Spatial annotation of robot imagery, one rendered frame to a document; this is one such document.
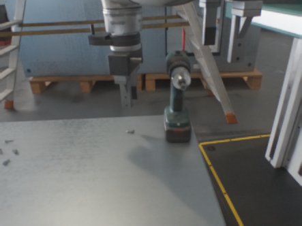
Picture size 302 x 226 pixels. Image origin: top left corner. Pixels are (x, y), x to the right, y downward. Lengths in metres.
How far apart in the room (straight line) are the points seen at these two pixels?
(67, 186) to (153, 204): 0.20
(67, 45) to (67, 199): 2.23
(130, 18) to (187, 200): 0.41
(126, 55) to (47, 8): 2.17
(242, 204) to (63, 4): 2.30
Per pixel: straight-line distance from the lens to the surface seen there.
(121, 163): 0.60
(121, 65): 0.54
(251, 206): 0.97
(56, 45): 2.70
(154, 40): 2.47
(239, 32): 0.41
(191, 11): 1.68
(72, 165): 0.62
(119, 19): 0.54
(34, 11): 2.72
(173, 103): 0.63
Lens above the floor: 1.04
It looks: 28 degrees down
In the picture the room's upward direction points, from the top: 2 degrees counter-clockwise
